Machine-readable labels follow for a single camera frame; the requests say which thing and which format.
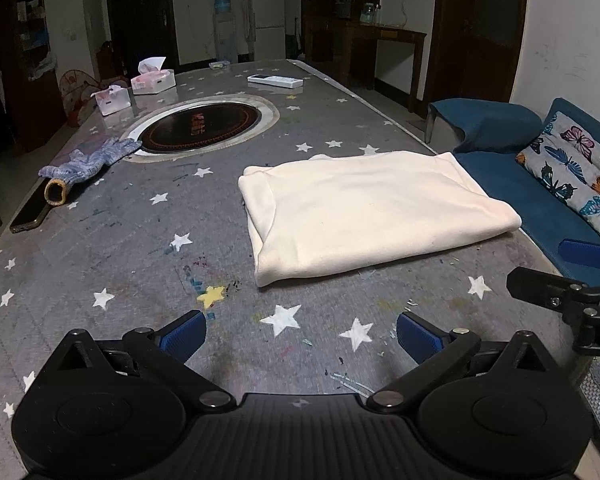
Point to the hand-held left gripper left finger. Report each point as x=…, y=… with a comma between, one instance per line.
x=182, y=335

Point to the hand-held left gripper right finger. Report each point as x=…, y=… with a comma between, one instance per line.
x=420, y=337

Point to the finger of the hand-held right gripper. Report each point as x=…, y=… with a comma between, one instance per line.
x=535, y=285
x=585, y=252

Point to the cream garment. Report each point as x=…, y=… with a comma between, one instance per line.
x=370, y=210

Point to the butterfly print pillow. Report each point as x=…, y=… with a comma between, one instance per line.
x=575, y=165

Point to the grey star-print table cover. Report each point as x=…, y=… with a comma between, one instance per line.
x=130, y=260

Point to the blue sofa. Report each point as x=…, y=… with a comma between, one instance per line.
x=485, y=120

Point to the dark smartphone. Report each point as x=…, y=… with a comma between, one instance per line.
x=27, y=215

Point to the blue-grey knitted glove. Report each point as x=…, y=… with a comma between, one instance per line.
x=90, y=160

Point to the round black induction cooktop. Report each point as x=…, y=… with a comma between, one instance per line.
x=200, y=125

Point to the small pink white tissue box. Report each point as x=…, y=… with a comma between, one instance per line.
x=111, y=102

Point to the brown wooden glass-panel door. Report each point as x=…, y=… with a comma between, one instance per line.
x=475, y=25

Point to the large pink white tissue box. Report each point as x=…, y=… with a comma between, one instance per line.
x=154, y=82

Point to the round pink fan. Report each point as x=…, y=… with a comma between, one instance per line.
x=77, y=95

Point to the white remote control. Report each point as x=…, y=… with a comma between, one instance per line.
x=275, y=81

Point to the dark shelf cabinet with bags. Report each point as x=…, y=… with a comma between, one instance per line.
x=27, y=95

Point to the dark wooden desk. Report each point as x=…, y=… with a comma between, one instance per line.
x=385, y=35

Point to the white water dispenser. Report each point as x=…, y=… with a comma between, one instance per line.
x=225, y=40

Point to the glass jar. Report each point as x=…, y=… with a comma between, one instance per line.
x=370, y=13

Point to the dark entrance door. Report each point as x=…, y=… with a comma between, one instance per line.
x=140, y=15

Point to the white refrigerator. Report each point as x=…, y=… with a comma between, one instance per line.
x=268, y=20

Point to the blue water bottle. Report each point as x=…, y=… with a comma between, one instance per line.
x=222, y=2

